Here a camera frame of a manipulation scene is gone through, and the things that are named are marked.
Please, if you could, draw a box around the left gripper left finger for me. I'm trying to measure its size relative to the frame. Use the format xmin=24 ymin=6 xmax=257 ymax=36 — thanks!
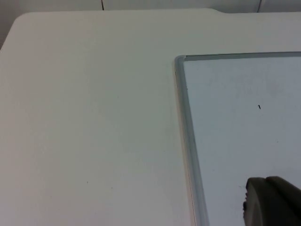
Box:
xmin=242 ymin=177 xmax=301 ymax=226

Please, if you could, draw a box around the grey-framed whiteboard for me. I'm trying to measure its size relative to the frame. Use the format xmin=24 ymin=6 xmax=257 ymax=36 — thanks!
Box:
xmin=174 ymin=51 xmax=301 ymax=226

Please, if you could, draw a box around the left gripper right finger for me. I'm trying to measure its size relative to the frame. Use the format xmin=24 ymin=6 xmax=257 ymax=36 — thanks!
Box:
xmin=266 ymin=176 xmax=301 ymax=216

